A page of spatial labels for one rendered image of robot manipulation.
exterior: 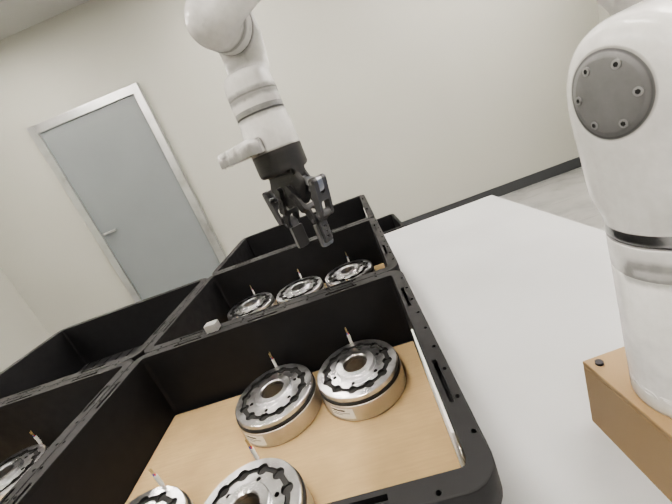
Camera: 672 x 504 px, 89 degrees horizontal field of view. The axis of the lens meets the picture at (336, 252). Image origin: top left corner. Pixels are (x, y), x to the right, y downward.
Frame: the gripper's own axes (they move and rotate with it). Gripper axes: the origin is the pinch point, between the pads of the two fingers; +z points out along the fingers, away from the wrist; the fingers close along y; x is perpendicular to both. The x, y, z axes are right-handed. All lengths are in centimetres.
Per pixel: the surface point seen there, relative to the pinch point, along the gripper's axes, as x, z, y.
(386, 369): 10.3, 12.6, -17.6
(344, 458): 19.6, 15.9, -17.7
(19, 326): 69, 41, 423
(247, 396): 20.7, 12.8, -2.2
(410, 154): -253, 25, 151
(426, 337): 11.1, 6.0, -25.4
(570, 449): 0.1, 29.0, -30.9
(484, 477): 20.5, 6.1, -34.3
